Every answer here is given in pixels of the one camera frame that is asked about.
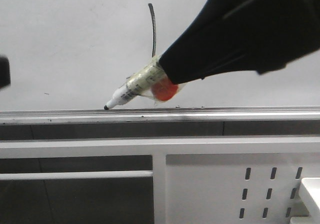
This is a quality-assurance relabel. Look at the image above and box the white whiteboard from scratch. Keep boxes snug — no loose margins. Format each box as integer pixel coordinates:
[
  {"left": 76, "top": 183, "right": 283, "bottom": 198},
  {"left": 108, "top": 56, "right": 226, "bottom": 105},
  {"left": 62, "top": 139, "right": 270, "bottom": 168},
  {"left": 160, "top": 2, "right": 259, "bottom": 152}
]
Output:
[{"left": 0, "top": 0, "right": 320, "bottom": 111}]

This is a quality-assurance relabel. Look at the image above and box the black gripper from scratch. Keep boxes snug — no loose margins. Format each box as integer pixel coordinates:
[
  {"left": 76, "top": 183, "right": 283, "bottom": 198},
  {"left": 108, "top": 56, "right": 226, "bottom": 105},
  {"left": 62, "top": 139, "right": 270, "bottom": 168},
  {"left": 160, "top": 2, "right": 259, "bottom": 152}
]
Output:
[{"left": 214, "top": 0, "right": 320, "bottom": 75}]

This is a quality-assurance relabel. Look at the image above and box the white whiteboard marker pen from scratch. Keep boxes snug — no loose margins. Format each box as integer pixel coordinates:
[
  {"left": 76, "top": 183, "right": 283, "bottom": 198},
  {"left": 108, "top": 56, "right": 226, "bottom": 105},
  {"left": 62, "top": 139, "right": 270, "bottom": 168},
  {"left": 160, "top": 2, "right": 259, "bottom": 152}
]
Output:
[{"left": 104, "top": 56, "right": 166, "bottom": 110}]

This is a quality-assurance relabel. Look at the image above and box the white metal shelf frame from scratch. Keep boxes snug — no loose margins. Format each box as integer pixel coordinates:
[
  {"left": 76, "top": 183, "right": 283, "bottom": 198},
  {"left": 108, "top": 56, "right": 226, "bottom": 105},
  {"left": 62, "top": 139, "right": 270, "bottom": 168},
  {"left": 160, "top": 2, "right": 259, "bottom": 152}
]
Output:
[{"left": 0, "top": 136, "right": 320, "bottom": 224}]

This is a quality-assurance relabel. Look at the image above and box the aluminium whiteboard tray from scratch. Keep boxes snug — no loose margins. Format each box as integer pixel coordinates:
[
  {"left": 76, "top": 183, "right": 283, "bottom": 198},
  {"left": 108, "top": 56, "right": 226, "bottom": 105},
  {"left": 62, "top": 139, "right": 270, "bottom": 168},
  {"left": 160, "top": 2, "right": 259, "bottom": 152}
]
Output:
[{"left": 0, "top": 106, "right": 320, "bottom": 125}]

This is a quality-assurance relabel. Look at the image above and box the red round magnet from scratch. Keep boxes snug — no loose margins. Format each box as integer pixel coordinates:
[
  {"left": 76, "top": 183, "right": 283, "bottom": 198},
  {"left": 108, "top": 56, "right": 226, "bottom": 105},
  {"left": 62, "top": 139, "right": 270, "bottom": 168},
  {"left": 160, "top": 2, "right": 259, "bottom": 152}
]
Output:
[{"left": 151, "top": 78, "right": 179, "bottom": 101}]

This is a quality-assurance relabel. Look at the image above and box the white plastic bin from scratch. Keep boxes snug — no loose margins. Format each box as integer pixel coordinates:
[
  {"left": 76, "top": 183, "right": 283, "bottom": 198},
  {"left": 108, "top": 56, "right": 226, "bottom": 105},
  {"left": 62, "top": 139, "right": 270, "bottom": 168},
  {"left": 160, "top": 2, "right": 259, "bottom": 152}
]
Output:
[{"left": 299, "top": 178, "right": 320, "bottom": 224}]

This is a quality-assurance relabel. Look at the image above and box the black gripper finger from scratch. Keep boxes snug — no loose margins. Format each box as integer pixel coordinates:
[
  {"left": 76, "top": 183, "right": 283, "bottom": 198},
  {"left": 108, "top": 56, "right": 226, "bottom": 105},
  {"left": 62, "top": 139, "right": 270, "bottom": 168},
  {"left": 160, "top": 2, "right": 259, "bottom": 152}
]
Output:
[
  {"left": 0, "top": 55, "right": 11, "bottom": 89},
  {"left": 158, "top": 0, "right": 266, "bottom": 85}
]

